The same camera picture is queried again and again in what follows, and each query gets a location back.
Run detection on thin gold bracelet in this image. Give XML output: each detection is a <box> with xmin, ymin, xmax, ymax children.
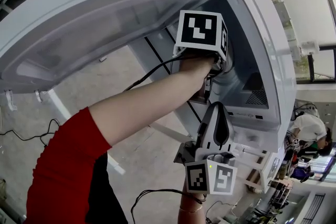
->
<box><xmin>180</xmin><ymin>204</ymin><xmax>204</xmax><ymax>214</ymax></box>

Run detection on hand-held gripper cable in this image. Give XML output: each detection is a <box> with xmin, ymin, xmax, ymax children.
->
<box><xmin>123</xmin><ymin>56</ymin><xmax>190</xmax><ymax>92</ymax></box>
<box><xmin>130</xmin><ymin>188</ymin><xmax>208</xmax><ymax>224</ymax></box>

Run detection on right hand-held gripper cable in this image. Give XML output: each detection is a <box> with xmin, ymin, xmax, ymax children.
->
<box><xmin>130</xmin><ymin>188</ymin><xmax>208</xmax><ymax>224</ymax></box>

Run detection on white microwave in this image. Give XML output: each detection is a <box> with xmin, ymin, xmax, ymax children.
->
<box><xmin>0</xmin><ymin>0</ymin><xmax>298</xmax><ymax>153</ymax></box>

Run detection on person's black trousers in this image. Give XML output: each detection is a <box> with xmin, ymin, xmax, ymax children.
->
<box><xmin>85</xmin><ymin>152</ymin><xmax>129</xmax><ymax>224</ymax></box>

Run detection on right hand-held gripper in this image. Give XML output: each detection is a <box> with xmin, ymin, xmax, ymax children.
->
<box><xmin>174</xmin><ymin>101</ymin><xmax>238</xmax><ymax>196</ymax></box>

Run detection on person's red top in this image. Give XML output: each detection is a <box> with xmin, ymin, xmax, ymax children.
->
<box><xmin>23</xmin><ymin>106</ymin><xmax>113</xmax><ymax>224</ymax></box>

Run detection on black floor cable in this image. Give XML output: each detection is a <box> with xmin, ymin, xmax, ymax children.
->
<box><xmin>0</xmin><ymin>119</ymin><xmax>60</xmax><ymax>147</ymax></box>

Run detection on cluttered white work table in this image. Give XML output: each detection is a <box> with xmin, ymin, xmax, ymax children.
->
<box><xmin>259</xmin><ymin>151</ymin><xmax>336</xmax><ymax>224</ymax></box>

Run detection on person's left forearm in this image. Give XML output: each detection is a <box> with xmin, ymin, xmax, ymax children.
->
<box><xmin>88</xmin><ymin>56</ymin><xmax>216</xmax><ymax>152</ymax></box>

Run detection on left hand-held gripper cable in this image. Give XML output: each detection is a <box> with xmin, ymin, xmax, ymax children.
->
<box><xmin>123</xmin><ymin>56</ymin><xmax>190</xmax><ymax>92</ymax></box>

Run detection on white wall-mounted box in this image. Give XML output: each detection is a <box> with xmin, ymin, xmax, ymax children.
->
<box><xmin>299</xmin><ymin>40</ymin><xmax>320</xmax><ymax>56</ymax></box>

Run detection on person's right forearm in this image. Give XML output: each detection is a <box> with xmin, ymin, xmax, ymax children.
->
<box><xmin>178</xmin><ymin>191</ymin><xmax>208</xmax><ymax>224</ymax></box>

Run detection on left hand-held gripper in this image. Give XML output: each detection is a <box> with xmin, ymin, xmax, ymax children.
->
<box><xmin>172</xmin><ymin>9</ymin><xmax>229</xmax><ymax>104</ymax></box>

